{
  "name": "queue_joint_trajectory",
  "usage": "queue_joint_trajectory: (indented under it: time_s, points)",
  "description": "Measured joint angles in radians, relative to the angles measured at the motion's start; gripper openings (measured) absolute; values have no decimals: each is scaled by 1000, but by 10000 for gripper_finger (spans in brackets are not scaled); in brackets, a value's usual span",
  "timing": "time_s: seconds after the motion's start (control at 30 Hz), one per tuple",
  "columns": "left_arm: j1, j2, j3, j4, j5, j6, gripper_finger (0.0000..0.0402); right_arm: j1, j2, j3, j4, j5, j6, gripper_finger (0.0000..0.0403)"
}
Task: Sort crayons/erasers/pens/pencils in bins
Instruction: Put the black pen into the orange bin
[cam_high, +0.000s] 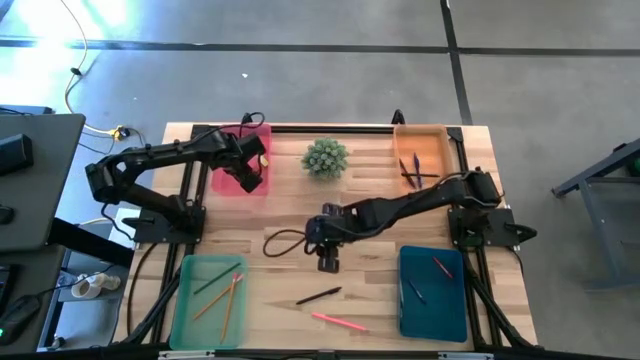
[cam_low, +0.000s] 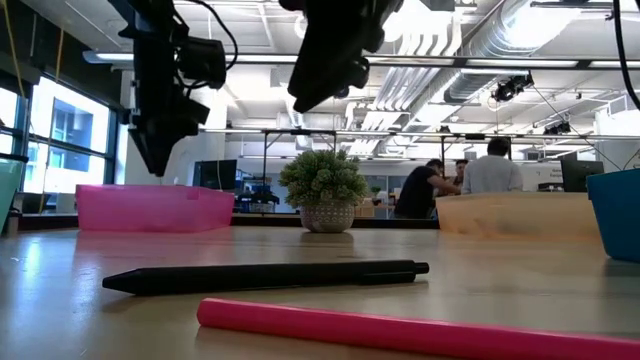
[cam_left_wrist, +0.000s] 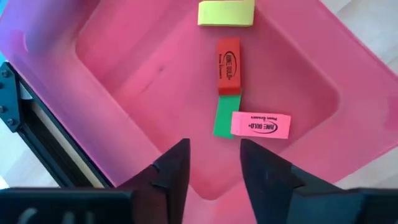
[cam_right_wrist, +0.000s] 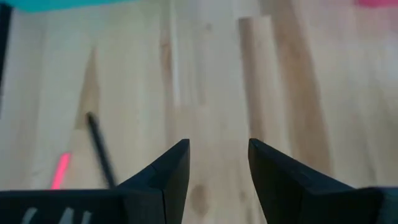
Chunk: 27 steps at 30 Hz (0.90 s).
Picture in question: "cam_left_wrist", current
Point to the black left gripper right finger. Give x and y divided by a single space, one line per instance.
273 193

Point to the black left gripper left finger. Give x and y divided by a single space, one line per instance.
168 186

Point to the pink eraser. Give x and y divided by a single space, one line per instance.
261 126

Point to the green eraser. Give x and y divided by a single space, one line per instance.
225 118

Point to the orange eraser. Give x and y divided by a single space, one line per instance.
229 67

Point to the yellow eraser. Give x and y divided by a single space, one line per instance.
225 14

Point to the pink translucent plastic bin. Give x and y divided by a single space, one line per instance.
124 77

